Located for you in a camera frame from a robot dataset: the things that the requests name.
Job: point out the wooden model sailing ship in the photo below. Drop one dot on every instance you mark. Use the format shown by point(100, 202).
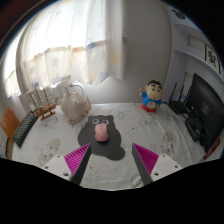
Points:
point(45, 106)

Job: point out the black router with antennas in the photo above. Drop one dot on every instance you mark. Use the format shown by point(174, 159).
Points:
point(178, 106)

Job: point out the cartoon boy figurine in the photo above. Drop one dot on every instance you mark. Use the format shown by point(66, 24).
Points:
point(151, 98)

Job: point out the grey bear-shaped mouse pad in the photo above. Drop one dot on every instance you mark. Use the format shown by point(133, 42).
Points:
point(110, 146)

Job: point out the orange wooden chair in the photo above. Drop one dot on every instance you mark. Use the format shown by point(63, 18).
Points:
point(9, 123)

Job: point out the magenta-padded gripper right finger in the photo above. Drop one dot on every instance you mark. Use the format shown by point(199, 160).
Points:
point(146, 158)

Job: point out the black computer monitor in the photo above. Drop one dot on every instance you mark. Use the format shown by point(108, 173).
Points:
point(208, 110)

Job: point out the white patterned tablecloth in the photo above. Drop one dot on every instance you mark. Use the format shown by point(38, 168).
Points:
point(146, 130)

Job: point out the white wall shelf unit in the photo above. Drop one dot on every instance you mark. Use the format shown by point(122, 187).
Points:
point(196, 46)

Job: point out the white star-print curtain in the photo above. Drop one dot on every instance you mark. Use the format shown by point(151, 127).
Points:
point(73, 40)

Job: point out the red flat packet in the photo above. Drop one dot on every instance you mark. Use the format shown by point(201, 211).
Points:
point(212, 150)

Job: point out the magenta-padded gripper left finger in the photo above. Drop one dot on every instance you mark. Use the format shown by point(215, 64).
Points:
point(76, 158)

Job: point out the pink computer mouse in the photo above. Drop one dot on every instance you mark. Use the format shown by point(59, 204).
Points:
point(101, 133)

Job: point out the dark keyboard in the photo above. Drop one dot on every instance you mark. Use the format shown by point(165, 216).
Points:
point(25, 128)

